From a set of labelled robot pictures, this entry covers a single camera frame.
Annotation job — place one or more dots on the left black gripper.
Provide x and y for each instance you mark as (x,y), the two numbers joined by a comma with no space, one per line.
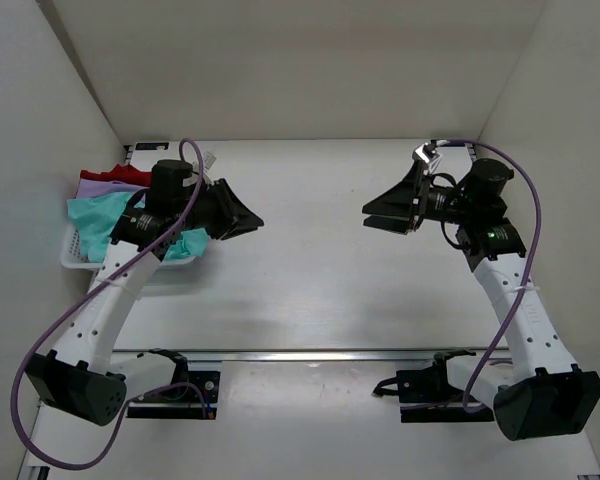
(241,214)

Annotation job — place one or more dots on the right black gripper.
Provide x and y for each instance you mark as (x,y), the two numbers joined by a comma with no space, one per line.
(395,210)

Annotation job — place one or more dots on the teal t shirt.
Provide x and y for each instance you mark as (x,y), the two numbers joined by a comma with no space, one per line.
(95,218)

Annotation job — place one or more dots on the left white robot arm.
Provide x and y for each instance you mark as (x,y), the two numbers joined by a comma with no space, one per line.
(77,375)

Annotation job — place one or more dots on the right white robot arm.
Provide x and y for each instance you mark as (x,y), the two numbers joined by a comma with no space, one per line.
(543,392)

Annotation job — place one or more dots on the left black corner label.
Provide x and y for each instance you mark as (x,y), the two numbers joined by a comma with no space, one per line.
(151,146)

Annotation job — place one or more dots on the red t shirt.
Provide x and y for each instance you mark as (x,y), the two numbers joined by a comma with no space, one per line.
(120,173)

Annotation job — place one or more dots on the lavender t shirt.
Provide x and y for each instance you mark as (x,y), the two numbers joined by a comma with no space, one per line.
(93,188)

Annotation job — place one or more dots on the white plastic basket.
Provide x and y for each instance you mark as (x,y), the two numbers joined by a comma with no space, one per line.
(71,258)

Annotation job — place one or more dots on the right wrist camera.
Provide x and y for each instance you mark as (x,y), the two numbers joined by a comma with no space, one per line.
(427,153)

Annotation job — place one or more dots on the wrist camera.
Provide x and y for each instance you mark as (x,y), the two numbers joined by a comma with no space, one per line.
(209,160)
(427,153)

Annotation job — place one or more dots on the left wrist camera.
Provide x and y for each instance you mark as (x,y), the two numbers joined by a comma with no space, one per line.
(209,160)

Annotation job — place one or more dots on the aluminium rail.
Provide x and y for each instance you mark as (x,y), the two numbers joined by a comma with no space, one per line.
(312,355)

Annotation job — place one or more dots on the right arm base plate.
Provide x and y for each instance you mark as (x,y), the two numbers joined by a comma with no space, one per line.
(425,397)

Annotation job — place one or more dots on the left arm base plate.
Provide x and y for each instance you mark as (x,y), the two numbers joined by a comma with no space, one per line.
(185,402)

